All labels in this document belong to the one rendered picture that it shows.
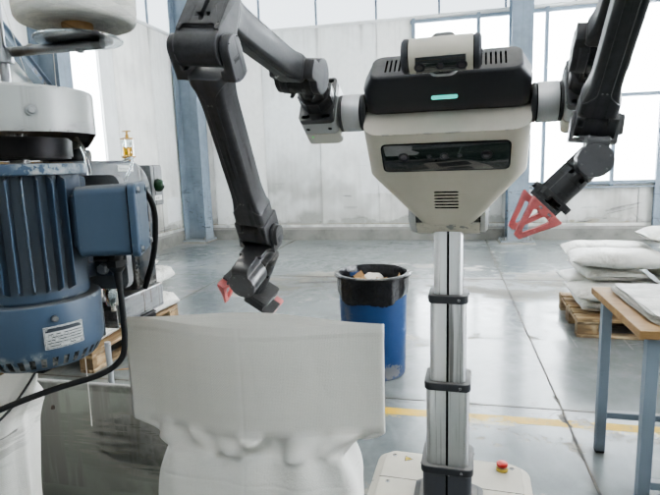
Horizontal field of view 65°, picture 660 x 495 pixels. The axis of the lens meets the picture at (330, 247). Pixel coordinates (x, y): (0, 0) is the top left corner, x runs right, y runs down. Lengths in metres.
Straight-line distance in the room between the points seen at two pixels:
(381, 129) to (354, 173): 7.76
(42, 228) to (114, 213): 0.08
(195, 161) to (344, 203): 2.75
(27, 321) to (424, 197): 0.97
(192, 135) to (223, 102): 8.83
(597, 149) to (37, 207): 0.83
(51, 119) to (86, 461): 1.24
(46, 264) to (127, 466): 1.07
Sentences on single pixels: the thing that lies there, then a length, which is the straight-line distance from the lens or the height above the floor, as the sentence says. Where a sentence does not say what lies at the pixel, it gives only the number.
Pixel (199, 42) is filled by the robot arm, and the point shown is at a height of 1.50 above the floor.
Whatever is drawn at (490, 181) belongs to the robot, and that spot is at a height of 1.27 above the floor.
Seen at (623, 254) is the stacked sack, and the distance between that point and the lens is 4.25.
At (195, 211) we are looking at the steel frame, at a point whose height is 0.54.
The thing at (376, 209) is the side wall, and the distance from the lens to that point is 8.99.
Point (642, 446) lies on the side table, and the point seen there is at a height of 0.33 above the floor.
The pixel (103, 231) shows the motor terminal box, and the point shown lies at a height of 1.25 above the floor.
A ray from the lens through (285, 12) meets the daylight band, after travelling 9.63.
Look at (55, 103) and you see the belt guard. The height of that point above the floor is 1.40.
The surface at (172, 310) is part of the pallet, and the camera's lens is 4.73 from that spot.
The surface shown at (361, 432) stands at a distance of 0.98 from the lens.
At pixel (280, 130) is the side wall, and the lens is 9.35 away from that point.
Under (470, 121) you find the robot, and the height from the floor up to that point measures 1.40.
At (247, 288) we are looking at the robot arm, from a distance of 1.05.
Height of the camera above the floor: 1.32
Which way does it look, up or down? 9 degrees down
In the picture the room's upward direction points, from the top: 2 degrees counter-clockwise
